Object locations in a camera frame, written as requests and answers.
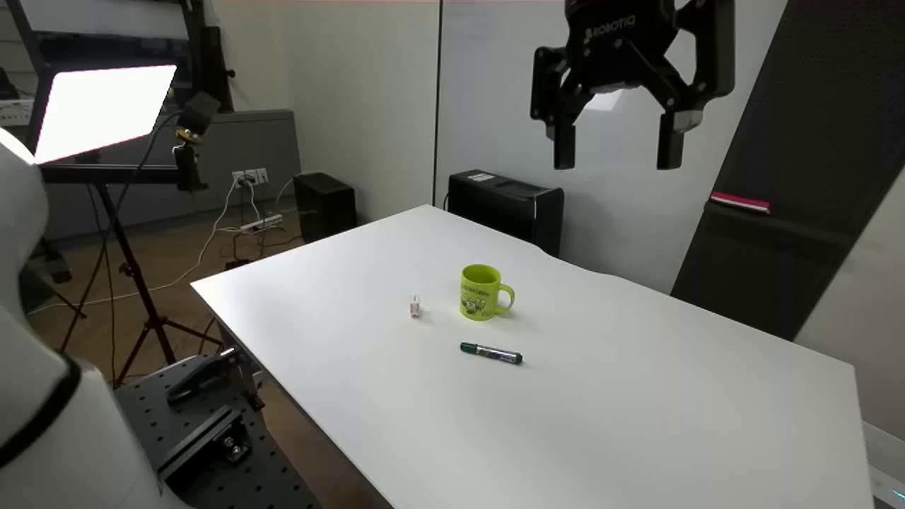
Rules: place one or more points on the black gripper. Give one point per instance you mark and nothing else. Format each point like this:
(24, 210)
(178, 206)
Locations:
(622, 36)

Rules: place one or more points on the pink item on shelf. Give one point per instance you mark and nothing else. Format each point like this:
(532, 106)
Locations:
(740, 202)

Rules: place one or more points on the black computer tower with label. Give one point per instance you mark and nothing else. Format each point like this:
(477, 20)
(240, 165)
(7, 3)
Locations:
(504, 206)

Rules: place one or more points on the bright studio light panel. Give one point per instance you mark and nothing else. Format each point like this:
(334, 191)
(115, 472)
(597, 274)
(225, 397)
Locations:
(101, 109)

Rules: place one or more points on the white wall power outlet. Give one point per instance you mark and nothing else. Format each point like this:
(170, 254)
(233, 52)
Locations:
(250, 175)

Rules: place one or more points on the black clamp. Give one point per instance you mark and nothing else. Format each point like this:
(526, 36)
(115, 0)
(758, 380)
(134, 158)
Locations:
(199, 376)

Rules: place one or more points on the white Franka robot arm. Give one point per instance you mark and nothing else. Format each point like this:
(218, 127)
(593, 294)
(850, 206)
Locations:
(57, 442)

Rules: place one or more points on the small black box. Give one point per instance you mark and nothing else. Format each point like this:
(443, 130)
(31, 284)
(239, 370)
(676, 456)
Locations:
(325, 202)

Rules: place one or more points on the black metal frame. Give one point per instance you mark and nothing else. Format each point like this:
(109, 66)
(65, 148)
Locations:
(211, 56)

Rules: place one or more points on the yellow green printed mug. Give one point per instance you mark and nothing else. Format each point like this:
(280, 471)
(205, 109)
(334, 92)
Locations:
(479, 294)

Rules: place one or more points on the white power strip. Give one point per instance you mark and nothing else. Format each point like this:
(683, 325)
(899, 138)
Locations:
(260, 223)

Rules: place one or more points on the green capped marker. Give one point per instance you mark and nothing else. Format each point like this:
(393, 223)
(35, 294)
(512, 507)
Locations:
(489, 353)

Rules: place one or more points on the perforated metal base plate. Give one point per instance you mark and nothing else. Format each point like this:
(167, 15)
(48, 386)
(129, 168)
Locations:
(255, 482)

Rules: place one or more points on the black tripod stand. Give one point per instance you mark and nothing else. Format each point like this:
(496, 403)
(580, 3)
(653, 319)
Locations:
(123, 249)

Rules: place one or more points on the dark shelf cabinet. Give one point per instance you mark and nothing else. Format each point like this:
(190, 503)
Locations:
(802, 143)

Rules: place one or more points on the black camera on stand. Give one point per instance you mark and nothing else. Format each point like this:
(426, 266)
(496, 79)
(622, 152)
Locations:
(195, 116)

